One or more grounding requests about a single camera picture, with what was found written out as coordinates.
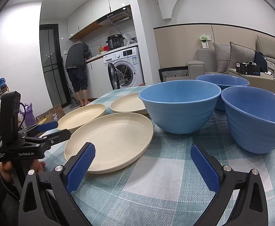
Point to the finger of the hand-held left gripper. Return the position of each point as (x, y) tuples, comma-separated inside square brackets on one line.
[(59, 135), (48, 126)]

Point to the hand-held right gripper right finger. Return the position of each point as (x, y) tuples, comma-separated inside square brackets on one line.
[(204, 167)]

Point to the black box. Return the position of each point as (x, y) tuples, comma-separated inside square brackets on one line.
[(248, 69)]

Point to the plain cardboard box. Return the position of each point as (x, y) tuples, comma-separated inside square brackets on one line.
[(43, 120)]

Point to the patterned black chair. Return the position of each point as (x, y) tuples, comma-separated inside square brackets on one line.
[(172, 74)]

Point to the green tissue pack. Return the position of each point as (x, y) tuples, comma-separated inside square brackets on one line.
[(204, 43)]

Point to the grey side cabinet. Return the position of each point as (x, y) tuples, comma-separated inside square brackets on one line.
[(264, 82)]

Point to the dark bag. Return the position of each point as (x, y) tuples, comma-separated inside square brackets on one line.
[(261, 58)]

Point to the dark refrigerator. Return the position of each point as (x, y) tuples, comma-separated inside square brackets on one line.
[(49, 56)]

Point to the white upper cabinets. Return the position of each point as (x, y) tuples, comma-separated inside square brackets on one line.
[(81, 16)]

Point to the purple bag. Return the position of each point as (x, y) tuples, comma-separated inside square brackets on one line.
[(29, 117)]

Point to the blue bowl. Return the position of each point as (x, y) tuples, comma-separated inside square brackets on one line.
[(222, 81), (253, 131), (180, 115)]

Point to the white washing machine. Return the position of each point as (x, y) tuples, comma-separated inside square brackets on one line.
[(128, 58)]

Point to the grey sofa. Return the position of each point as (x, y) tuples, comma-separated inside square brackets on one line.
[(202, 56)]

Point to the white kitchen counter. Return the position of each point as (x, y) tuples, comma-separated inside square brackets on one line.
[(96, 75)]

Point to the person's left hand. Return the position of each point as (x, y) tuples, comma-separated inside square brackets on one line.
[(5, 170)]

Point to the black pressure cooker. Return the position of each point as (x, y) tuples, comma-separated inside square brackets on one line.
[(115, 42)]

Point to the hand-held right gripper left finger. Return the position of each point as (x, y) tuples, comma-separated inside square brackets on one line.
[(81, 167)]

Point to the cream plate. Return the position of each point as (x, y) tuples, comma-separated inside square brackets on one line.
[(109, 141), (81, 117), (125, 106)]

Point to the range hood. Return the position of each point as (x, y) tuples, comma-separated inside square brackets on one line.
[(118, 16)]

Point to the blue sneaker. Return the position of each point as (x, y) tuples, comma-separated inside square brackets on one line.
[(2, 83)]

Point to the grey cushion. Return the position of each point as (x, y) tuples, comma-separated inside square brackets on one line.
[(242, 56), (222, 56)]

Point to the patterned brown box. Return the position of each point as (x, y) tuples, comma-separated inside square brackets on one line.
[(57, 111)]

